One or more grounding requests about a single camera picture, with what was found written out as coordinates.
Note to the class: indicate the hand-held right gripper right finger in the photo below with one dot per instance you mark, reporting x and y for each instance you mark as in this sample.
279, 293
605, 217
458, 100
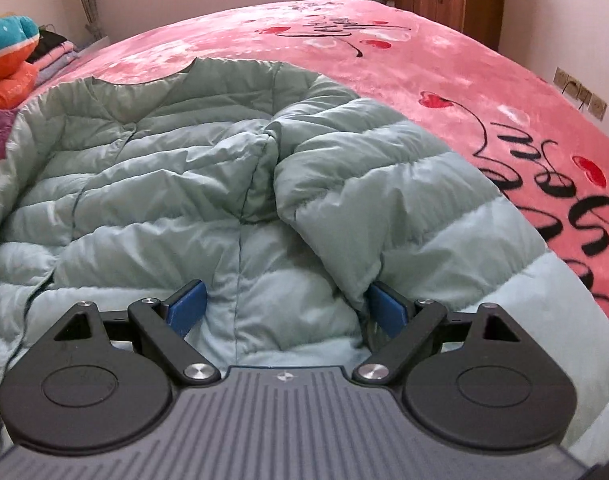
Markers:
389, 310

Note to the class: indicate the teal and orange quilt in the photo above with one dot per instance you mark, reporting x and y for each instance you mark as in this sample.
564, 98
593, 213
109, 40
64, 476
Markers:
4, 55

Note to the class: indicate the stack of folded clothes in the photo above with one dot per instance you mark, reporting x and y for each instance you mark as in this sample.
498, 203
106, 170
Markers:
54, 57

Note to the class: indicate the pink printed blanket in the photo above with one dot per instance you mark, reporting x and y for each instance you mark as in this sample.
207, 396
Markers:
434, 60

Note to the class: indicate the row of wall sockets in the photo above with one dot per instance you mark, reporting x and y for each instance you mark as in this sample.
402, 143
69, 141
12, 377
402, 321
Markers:
582, 94

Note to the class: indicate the pale green puffer jacket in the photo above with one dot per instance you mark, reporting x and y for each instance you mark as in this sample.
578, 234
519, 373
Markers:
184, 185

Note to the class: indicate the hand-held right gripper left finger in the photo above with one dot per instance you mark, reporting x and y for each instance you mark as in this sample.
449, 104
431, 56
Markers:
187, 307

